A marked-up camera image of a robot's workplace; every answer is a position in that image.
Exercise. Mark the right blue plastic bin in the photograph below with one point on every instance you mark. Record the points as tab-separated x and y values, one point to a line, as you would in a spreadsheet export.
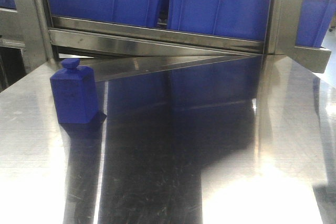
241	19

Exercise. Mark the blue bottle part with cap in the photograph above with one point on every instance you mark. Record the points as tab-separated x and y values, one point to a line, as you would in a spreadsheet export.
74	92

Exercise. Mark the far right blue bin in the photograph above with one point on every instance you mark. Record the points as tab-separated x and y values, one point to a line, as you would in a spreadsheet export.
315	18

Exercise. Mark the stainless steel shelf frame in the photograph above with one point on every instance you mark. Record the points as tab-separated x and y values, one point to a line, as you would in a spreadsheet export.
125	40

